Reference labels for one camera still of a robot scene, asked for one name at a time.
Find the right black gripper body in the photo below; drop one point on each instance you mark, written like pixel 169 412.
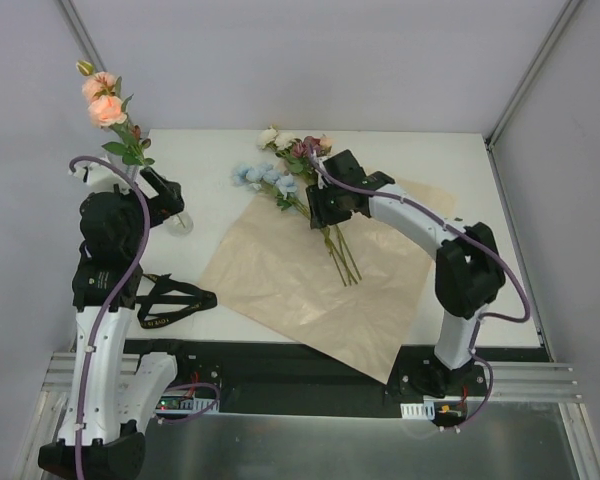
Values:
pixel 320 209

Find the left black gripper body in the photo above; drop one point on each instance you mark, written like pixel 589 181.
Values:
pixel 166 198

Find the artificial flower bunch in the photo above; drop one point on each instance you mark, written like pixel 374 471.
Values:
pixel 298 157

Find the blue flower stem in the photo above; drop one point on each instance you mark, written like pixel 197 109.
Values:
pixel 266 179

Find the orange wrapping paper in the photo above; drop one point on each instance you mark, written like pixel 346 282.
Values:
pixel 273 268

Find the black ribbon gold lettering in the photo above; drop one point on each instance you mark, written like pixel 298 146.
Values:
pixel 170 301

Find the peach rose stem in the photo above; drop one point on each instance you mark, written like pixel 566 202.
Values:
pixel 132 164

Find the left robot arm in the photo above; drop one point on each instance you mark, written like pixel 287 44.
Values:
pixel 103 434

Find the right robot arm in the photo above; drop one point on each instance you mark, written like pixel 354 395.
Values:
pixel 467 275

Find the clear glass vase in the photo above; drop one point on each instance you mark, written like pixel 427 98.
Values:
pixel 180 224

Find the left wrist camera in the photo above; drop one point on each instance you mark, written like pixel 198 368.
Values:
pixel 99 174

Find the left aluminium frame post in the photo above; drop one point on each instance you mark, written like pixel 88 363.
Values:
pixel 87 50

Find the aluminium frame post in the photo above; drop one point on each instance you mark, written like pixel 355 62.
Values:
pixel 557 30
pixel 87 50

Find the front aluminium rail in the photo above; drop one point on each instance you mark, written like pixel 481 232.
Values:
pixel 516 382

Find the right aluminium frame post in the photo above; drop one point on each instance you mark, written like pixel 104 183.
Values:
pixel 557 30

